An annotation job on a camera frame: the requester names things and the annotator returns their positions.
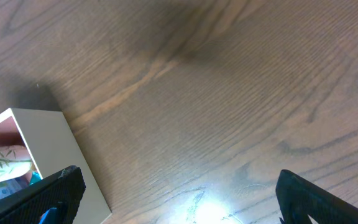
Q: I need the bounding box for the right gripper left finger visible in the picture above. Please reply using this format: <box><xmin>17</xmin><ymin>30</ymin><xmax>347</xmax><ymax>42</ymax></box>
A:
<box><xmin>0</xmin><ymin>166</ymin><xmax>86</xmax><ymax>224</ymax></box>

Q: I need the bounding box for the white box with pink interior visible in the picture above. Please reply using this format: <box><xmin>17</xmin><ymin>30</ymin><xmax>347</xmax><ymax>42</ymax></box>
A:
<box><xmin>0</xmin><ymin>108</ymin><xmax>111</xmax><ymax>223</ymax></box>

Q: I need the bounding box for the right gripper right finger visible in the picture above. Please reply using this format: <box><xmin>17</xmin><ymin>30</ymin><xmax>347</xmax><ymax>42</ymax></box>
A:
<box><xmin>275</xmin><ymin>169</ymin><xmax>358</xmax><ymax>224</ymax></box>

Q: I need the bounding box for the white lotion tube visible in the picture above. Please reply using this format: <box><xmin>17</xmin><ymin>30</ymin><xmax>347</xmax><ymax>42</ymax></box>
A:
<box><xmin>0</xmin><ymin>145</ymin><xmax>33</xmax><ymax>182</ymax></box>

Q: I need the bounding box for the teal white toothpaste tube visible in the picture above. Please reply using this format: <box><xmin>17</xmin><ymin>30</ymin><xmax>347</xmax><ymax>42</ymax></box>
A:
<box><xmin>0</xmin><ymin>171</ymin><xmax>42</xmax><ymax>200</ymax></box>

